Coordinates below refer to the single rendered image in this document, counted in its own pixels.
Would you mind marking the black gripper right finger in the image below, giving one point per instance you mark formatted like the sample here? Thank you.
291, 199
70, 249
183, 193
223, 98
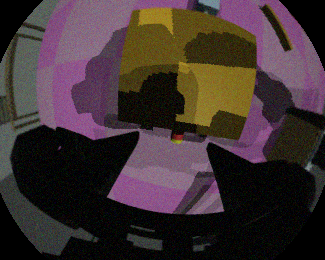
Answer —
236, 177

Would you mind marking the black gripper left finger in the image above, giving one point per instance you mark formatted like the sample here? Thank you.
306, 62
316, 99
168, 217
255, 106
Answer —
103, 158

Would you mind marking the red cylindrical rod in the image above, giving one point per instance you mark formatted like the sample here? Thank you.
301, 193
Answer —
177, 136

